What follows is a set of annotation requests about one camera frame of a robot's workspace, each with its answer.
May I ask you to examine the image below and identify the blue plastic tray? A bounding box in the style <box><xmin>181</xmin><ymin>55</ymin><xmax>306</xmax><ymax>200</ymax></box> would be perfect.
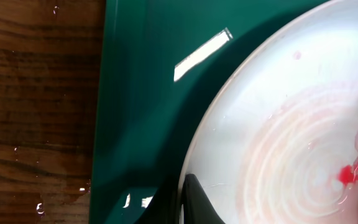
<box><xmin>89</xmin><ymin>0</ymin><xmax>321</xmax><ymax>223</ymax></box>

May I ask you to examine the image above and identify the light blue plate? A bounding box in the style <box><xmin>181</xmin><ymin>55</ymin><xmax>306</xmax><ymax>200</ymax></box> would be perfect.
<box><xmin>178</xmin><ymin>1</ymin><xmax>358</xmax><ymax>223</ymax></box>

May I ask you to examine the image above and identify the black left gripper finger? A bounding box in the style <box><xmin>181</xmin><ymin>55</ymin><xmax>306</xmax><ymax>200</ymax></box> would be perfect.
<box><xmin>181</xmin><ymin>174</ymin><xmax>224</xmax><ymax>224</ymax></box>

